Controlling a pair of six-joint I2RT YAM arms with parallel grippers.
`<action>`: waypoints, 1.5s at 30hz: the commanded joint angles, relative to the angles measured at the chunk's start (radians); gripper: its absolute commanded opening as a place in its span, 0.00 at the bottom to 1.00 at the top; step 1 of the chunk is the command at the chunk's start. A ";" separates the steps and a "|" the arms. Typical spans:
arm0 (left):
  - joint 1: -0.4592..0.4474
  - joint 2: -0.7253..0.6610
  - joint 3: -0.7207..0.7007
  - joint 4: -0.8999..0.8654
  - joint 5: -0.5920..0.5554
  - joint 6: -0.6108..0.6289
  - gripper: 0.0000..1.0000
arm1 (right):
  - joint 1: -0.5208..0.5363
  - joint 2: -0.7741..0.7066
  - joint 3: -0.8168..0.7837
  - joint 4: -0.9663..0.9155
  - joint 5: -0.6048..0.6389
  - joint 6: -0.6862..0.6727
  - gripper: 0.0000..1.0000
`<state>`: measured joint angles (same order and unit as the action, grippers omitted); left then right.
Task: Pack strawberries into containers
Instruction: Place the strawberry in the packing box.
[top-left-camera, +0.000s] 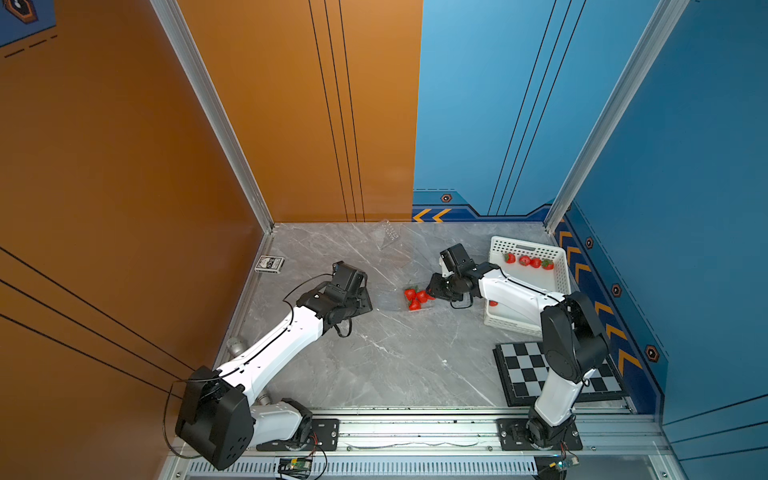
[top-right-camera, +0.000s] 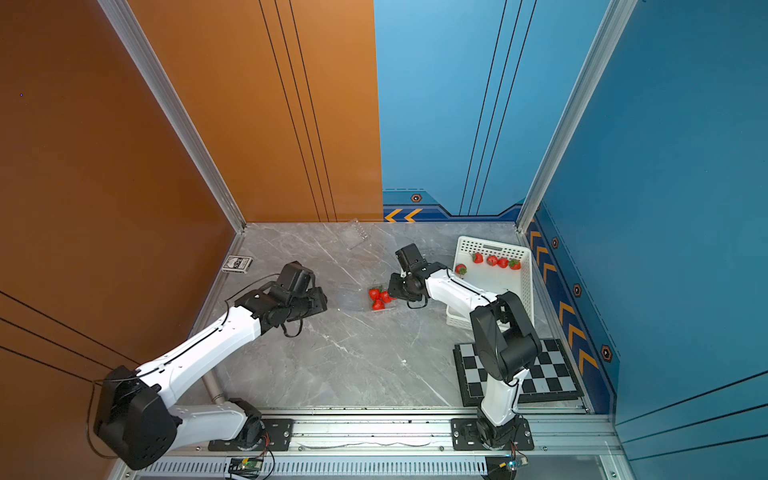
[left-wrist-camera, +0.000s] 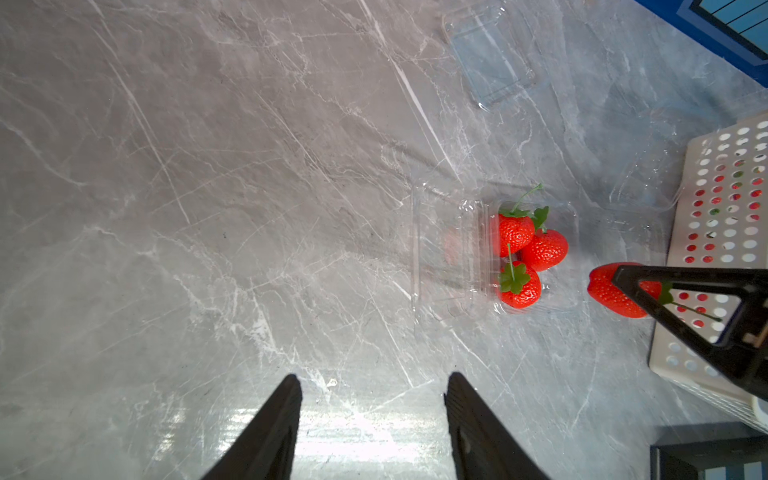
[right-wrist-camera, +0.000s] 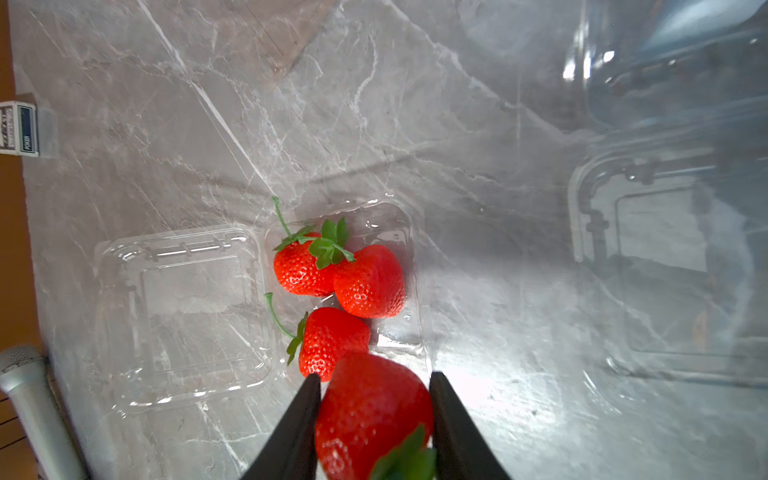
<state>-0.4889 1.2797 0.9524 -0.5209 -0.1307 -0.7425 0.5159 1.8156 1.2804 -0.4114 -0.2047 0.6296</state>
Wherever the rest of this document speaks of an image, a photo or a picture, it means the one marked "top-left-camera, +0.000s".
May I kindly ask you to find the clear plastic clamshell container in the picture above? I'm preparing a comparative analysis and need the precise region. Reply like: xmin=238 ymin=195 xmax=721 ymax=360
xmin=378 ymin=283 xmax=450 ymax=315

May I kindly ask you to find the white perforated plastic basket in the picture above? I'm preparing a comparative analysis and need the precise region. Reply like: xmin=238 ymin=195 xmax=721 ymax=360
xmin=484 ymin=236 xmax=572 ymax=338

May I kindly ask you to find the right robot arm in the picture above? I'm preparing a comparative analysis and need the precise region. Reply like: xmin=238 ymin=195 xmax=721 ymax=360
xmin=427 ymin=244 xmax=609 ymax=450

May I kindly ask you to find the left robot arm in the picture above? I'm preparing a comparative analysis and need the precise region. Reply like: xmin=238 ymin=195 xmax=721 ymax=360
xmin=175 ymin=261 xmax=372 ymax=470

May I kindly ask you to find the black white checkerboard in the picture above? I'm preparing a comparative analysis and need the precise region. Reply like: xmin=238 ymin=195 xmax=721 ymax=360
xmin=493 ymin=342 xmax=626 ymax=407

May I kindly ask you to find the grey metal cylinder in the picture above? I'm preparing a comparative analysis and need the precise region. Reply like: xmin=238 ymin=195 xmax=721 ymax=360
xmin=227 ymin=336 xmax=272 ymax=406

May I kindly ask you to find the left green circuit board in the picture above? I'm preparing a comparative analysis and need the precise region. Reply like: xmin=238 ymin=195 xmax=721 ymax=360
xmin=277 ymin=457 xmax=313 ymax=480

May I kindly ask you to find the green circuit board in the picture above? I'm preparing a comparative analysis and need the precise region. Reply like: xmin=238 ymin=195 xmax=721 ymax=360
xmin=277 ymin=457 xmax=313 ymax=480
xmin=548 ymin=456 xmax=580 ymax=474

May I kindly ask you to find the right green circuit board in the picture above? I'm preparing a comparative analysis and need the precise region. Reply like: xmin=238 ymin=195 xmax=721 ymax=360
xmin=548 ymin=456 xmax=580 ymax=474

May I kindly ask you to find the clear clamshell near wall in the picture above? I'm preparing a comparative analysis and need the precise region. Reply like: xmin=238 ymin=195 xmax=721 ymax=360
xmin=371 ymin=220 xmax=400 ymax=250

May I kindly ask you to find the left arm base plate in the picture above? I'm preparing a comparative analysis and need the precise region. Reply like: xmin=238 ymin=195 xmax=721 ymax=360
xmin=256 ymin=418 xmax=340 ymax=453

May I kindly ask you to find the aluminium front rail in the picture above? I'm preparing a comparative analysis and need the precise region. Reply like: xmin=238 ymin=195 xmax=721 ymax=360
xmin=169 ymin=410 xmax=673 ymax=460

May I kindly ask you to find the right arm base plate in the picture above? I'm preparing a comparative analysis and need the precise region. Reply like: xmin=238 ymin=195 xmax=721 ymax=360
xmin=496 ymin=418 xmax=583 ymax=452

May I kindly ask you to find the left aluminium corner post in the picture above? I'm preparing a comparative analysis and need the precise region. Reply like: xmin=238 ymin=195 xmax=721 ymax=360
xmin=150 ymin=0 xmax=274 ymax=235

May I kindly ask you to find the aluminium corner post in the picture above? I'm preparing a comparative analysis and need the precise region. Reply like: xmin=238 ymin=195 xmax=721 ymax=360
xmin=150 ymin=0 xmax=274 ymax=235
xmin=543 ymin=0 xmax=689 ymax=234

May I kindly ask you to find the right aluminium corner post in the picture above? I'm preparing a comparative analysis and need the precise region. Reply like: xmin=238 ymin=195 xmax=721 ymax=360
xmin=543 ymin=0 xmax=689 ymax=234

